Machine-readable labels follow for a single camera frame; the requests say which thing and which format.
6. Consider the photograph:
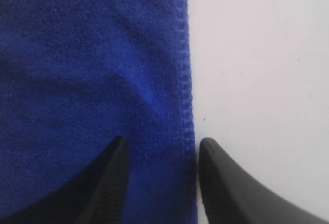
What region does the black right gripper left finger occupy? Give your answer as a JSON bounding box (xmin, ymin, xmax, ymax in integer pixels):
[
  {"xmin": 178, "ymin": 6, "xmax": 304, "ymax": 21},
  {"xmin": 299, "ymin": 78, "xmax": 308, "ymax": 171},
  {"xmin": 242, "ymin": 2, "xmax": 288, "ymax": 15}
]
[{"xmin": 1, "ymin": 136, "xmax": 130, "ymax": 223}]

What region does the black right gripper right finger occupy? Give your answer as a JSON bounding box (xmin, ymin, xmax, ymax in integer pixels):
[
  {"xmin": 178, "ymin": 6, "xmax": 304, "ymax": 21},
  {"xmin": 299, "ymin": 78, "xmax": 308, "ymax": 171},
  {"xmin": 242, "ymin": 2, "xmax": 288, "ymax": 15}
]
[{"xmin": 198, "ymin": 138, "xmax": 326, "ymax": 224}]

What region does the blue terry towel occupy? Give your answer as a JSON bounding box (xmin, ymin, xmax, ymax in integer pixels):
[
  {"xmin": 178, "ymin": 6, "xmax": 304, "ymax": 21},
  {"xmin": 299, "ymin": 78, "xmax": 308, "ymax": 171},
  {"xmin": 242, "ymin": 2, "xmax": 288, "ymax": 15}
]
[{"xmin": 1, "ymin": 0, "xmax": 197, "ymax": 223}]

